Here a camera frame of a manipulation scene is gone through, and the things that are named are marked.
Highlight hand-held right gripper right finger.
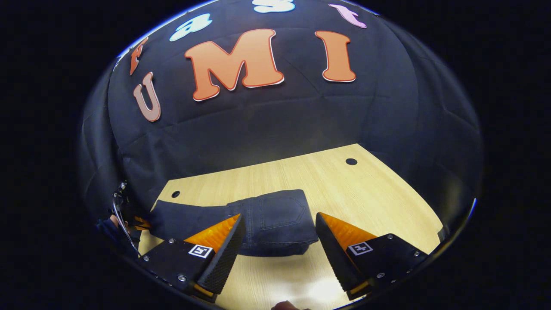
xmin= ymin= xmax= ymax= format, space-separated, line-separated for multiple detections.
xmin=315 ymin=211 xmax=430 ymax=302

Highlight black backdrop cloth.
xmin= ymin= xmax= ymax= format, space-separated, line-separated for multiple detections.
xmin=77 ymin=0 xmax=483 ymax=259

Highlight dark grey jeans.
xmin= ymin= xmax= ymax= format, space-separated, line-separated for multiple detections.
xmin=149 ymin=189 xmax=320 ymax=258

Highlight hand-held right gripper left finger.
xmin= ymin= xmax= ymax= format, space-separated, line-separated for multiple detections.
xmin=137 ymin=213 xmax=247 ymax=304

